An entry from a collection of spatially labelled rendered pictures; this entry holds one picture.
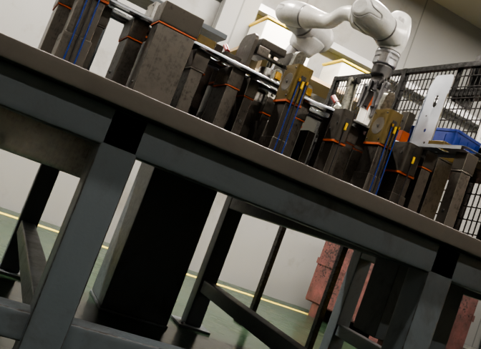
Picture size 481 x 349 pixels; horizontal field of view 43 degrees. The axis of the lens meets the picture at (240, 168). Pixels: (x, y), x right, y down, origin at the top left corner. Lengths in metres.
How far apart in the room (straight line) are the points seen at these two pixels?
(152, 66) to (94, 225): 0.60
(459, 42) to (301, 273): 2.89
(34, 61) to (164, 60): 0.59
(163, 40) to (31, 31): 3.47
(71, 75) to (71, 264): 0.37
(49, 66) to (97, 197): 0.27
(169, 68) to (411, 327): 0.92
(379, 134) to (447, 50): 4.67
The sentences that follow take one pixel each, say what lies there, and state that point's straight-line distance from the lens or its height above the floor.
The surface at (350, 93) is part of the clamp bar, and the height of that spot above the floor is 1.15.
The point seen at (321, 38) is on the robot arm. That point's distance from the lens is 2.78.
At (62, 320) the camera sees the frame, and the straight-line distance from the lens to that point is 1.26.
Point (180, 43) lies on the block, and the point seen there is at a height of 0.94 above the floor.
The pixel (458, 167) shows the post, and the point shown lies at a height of 0.93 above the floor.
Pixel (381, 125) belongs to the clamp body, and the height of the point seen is 0.99.
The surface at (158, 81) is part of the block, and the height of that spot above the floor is 0.82.
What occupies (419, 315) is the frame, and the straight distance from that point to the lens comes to 1.59.
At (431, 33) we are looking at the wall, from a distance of 6.52.
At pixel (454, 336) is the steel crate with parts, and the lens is 5.26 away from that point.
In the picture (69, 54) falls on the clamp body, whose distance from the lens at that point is 1.61.
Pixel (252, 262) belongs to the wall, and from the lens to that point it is 5.57.
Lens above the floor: 0.53
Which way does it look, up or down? 5 degrees up
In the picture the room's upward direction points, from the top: 21 degrees clockwise
